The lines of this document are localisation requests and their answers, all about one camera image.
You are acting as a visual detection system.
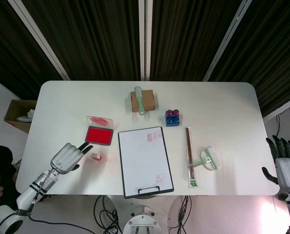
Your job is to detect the white robot torso base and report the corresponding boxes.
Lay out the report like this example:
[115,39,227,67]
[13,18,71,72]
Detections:
[122,204,170,234]

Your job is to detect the brown cardboard box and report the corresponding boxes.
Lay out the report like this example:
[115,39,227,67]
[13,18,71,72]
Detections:
[130,89,157,113]

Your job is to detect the black clipboard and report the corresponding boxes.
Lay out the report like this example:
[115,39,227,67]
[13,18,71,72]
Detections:
[117,126,175,198]

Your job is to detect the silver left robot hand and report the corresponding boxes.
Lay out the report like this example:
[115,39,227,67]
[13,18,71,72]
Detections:
[49,142,94,174]

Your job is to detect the red ink pad with lid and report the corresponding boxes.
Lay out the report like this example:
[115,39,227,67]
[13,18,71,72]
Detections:
[85,116,115,146]

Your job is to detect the green handled scrub brush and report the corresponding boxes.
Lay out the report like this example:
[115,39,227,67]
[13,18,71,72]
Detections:
[134,86,145,116]

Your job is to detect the packaged brown chopsticks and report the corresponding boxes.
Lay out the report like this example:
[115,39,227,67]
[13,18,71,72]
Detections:
[185,127,198,188]

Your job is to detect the blue toy block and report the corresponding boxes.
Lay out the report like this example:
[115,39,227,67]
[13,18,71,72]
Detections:
[165,116,181,128]

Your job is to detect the dark pleated curtain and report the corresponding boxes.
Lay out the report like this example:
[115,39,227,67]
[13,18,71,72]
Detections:
[0,0,290,117]

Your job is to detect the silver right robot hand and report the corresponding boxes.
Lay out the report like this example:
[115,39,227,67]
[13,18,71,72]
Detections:
[261,136,290,195]

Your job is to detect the black cable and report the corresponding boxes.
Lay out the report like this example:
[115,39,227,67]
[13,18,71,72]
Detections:
[93,195,119,234]
[169,195,192,234]

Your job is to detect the white paper sheet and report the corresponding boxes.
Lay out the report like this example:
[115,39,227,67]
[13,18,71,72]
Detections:
[119,127,173,197]

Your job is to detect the green fan-shaped brush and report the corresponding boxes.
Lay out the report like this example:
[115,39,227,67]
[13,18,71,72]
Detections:
[192,145,223,171]

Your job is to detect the white frame post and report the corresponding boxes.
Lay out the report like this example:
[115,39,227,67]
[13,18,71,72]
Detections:
[138,0,153,81]
[8,0,70,80]
[202,0,254,82]

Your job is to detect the open cardboard box with items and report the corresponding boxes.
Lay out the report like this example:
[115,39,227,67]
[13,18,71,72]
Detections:
[4,99,38,134]

